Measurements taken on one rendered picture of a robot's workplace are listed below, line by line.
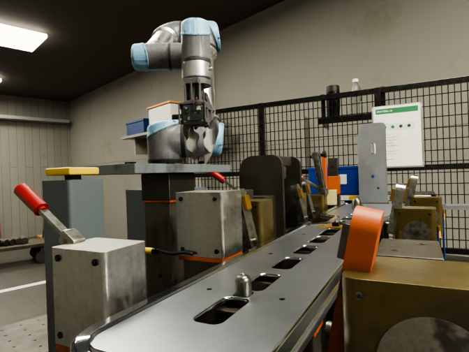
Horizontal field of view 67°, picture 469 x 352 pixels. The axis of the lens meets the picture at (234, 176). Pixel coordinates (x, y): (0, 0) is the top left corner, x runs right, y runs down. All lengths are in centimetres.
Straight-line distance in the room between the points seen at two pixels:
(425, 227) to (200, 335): 70
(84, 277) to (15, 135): 804
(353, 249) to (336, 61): 321
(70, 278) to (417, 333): 36
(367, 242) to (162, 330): 20
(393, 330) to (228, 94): 410
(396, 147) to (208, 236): 142
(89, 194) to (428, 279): 51
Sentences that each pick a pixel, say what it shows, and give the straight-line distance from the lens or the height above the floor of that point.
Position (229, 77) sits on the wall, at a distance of 434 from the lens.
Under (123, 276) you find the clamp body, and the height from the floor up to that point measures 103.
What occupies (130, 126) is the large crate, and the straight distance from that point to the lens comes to 501.
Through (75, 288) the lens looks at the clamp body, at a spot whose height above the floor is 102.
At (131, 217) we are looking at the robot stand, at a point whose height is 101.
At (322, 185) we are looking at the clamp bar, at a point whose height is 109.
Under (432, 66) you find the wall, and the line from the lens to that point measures 312.
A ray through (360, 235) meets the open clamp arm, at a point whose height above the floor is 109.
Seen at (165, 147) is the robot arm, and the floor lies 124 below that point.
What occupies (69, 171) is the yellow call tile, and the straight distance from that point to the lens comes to 62.
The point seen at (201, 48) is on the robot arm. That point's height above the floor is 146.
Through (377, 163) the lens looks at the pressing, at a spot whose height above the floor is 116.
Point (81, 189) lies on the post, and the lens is 63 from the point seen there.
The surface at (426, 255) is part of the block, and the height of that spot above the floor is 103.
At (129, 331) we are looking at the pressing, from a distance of 37.
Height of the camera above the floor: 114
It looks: level
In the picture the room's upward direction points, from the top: 2 degrees counter-clockwise
